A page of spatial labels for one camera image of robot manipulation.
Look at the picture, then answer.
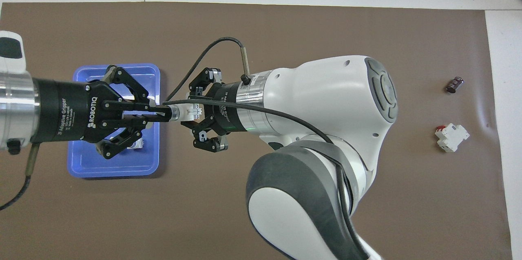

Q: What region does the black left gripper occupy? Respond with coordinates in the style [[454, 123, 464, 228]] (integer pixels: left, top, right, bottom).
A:
[[33, 65, 172, 160]]

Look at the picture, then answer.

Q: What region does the blue plastic tray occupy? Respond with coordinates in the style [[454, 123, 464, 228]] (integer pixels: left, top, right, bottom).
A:
[[67, 63, 161, 179]]

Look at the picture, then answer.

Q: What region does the white circuit breaker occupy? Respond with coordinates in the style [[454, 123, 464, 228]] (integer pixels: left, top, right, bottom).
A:
[[435, 124, 470, 153]]

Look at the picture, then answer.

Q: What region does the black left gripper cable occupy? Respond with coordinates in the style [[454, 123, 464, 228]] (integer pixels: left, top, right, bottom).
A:
[[0, 140, 40, 211]]

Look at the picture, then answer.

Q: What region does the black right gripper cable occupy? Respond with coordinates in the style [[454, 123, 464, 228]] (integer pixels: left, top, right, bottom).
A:
[[162, 37, 372, 260]]

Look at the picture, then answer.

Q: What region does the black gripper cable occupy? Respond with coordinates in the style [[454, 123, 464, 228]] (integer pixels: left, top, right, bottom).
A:
[[0, 140, 40, 211], [162, 37, 372, 260]]

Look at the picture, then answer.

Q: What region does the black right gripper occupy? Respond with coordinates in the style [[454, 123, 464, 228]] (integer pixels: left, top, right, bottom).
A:
[[181, 67, 241, 153]]

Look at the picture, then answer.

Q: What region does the brown table mat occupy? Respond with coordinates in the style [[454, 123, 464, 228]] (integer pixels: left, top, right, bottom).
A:
[[0, 2, 513, 260]]

